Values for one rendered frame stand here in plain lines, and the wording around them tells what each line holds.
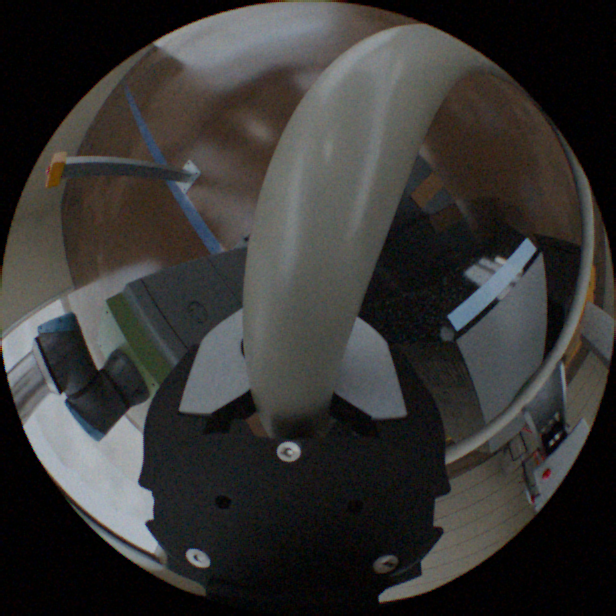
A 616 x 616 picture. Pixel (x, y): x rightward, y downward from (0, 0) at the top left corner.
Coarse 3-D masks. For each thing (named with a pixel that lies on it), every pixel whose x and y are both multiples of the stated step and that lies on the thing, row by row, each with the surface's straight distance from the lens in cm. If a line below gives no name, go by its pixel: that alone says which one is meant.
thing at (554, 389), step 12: (552, 372) 53; (564, 372) 49; (528, 384) 46; (552, 384) 58; (564, 384) 54; (516, 396) 46; (540, 396) 55; (552, 396) 63; (564, 396) 60; (528, 408) 54; (540, 408) 61; (552, 408) 71; (564, 408) 69; (528, 420) 48; (540, 420) 69; (564, 420) 81; (540, 444) 77
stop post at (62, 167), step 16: (64, 160) 110; (80, 160) 116; (96, 160) 118; (112, 160) 122; (128, 160) 129; (48, 176) 114; (64, 176) 115; (80, 176) 118; (128, 176) 130; (144, 176) 135; (160, 176) 142; (176, 176) 150; (192, 176) 158
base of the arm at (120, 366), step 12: (108, 360) 68; (120, 360) 64; (108, 372) 65; (120, 372) 63; (132, 372) 63; (120, 384) 63; (132, 384) 63; (144, 384) 65; (120, 396) 63; (132, 396) 65; (144, 396) 67
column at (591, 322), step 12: (588, 312) 146; (600, 312) 145; (588, 324) 143; (600, 324) 143; (612, 324) 143; (588, 336) 141; (600, 336) 141; (612, 336) 142; (588, 348) 158; (600, 348) 140; (612, 348) 140; (600, 360) 155
